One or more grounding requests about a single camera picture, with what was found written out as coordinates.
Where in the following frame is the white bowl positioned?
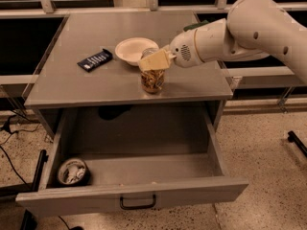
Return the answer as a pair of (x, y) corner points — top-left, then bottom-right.
(115, 37), (158, 66)

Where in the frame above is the dark blue snack packet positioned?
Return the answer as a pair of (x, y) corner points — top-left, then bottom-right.
(78, 49), (113, 72)

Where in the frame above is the grey cabinet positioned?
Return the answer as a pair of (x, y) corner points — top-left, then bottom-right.
(24, 11), (234, 139)

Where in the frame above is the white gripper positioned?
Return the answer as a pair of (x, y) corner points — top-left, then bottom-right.
(138, 29), (203, 72)

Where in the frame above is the green yellow sponge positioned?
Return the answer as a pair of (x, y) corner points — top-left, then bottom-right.
(183, 20), (210, 32)

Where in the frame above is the dark round container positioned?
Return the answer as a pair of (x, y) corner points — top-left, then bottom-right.
(57, 157), (90, 187)

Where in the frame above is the grey open drawer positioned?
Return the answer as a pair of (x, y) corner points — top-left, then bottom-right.
(16, 103), (248, 217)

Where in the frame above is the black stand leg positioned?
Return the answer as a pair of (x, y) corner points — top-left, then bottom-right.
(0, 149), (48, 230)
(288, 131), (307, 157)

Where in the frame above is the orange soda can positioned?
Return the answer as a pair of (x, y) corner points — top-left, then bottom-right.
(140, 47), (166, 94)

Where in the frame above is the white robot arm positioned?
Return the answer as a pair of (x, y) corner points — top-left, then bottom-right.
(138, 0), (307, 82)

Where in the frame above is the black stand leg right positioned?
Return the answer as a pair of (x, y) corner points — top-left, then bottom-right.
(288, 131), (307, 157)

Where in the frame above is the black floor cable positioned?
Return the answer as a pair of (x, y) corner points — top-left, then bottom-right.
(0, 110), (41, 187)

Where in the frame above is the black stand leg left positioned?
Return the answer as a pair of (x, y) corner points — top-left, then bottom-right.
(0, 149), (48, 230)

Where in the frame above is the black drawer handle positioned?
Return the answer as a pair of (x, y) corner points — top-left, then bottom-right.
(120, 195), (156, 211)

